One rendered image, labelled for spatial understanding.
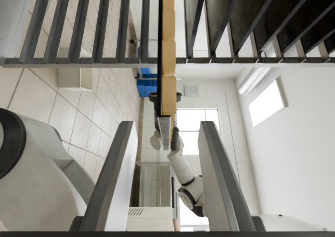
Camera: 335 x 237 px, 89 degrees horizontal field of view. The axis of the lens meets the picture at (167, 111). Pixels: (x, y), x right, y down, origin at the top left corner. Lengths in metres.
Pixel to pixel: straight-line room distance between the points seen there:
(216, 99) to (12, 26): 5.02
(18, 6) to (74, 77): 0.54
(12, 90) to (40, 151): 0.80
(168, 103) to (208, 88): 5.38
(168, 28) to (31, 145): 0.32
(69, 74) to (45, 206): 1.15
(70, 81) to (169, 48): 1.23
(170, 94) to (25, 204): 0.31
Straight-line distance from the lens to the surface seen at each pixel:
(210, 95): 5.49
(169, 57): 0.24
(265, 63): 0.80
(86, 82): 1.61
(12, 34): 1.00
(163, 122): 0.20
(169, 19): 0.28
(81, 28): 0.87
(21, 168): 0.41
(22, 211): 0.40
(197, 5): 0.53
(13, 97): 1.17
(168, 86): 0.21
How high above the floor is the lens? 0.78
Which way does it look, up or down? level
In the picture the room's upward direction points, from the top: 90 degrees clockwise
